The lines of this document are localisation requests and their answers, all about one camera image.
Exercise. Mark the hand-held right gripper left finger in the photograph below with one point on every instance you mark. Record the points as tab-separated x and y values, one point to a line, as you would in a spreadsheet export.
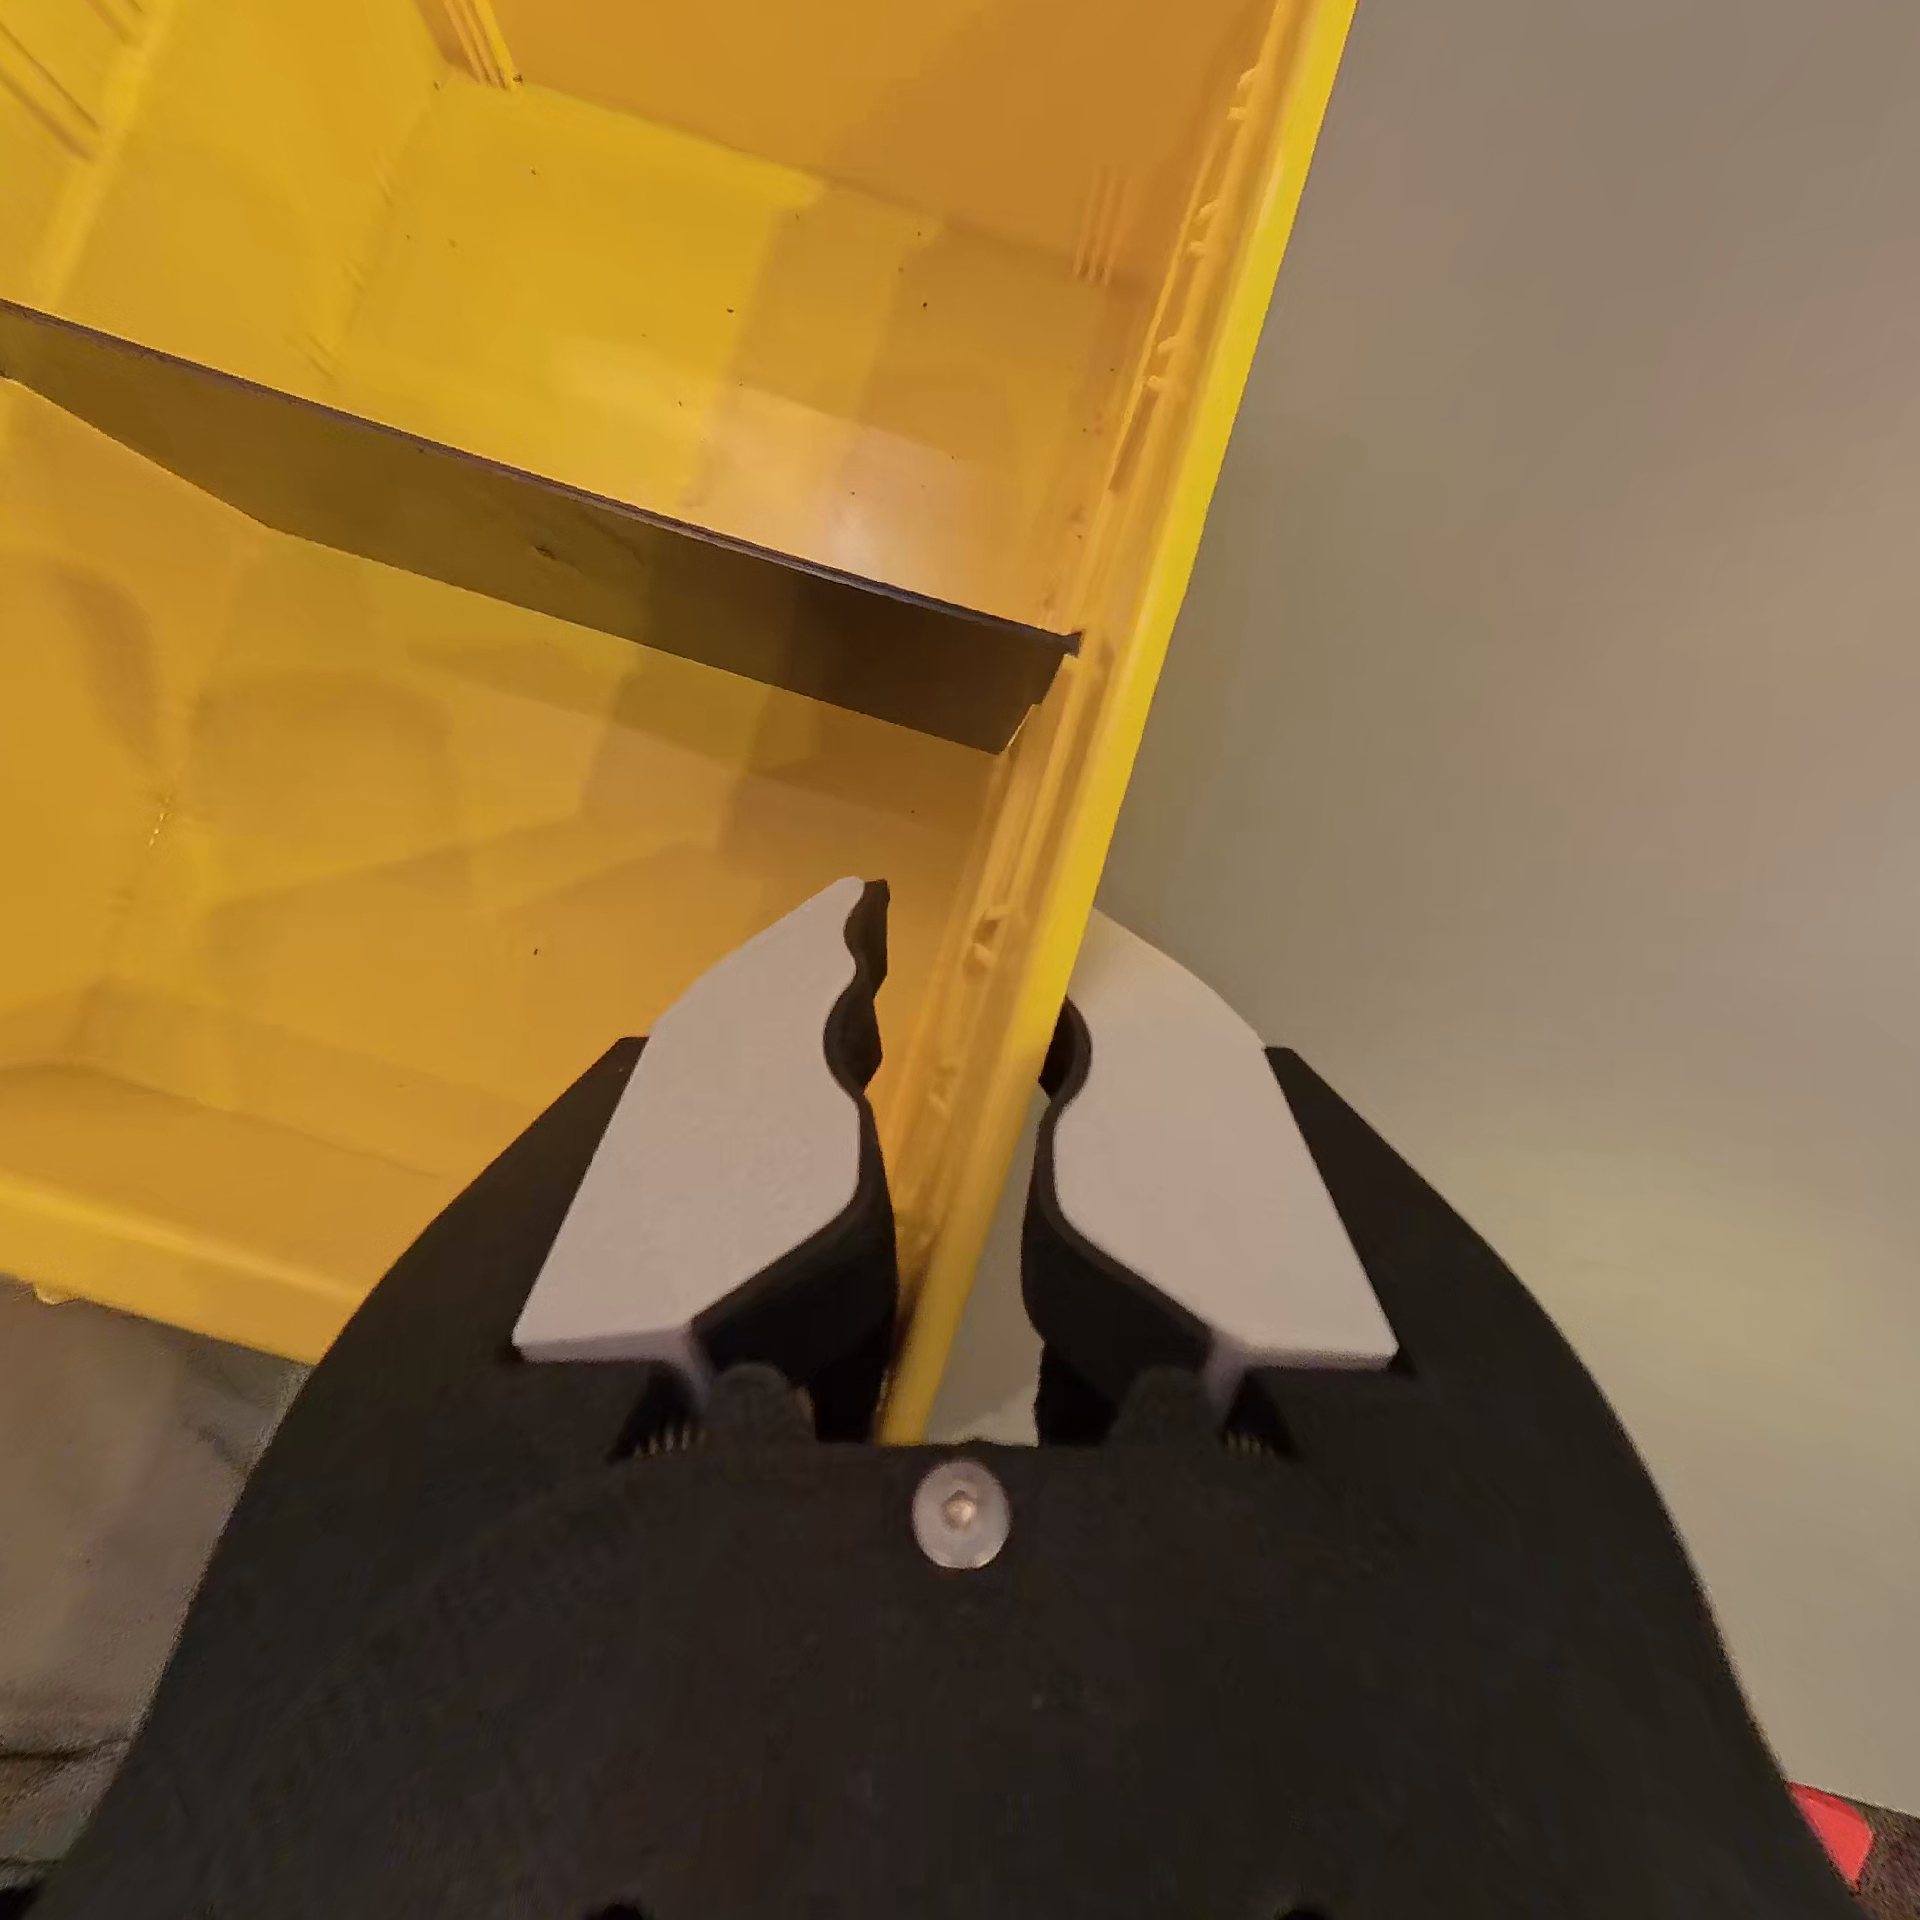
720	1170

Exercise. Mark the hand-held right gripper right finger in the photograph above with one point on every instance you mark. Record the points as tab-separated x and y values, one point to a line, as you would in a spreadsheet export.
1200	1185

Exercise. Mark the yellow plastic bin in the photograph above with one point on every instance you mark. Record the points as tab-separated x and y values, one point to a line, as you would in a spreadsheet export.
450	825

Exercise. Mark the black bin divider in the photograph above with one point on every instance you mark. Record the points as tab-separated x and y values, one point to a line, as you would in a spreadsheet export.
600	569

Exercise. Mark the red object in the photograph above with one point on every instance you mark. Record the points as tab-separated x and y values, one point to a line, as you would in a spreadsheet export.
1839	1834

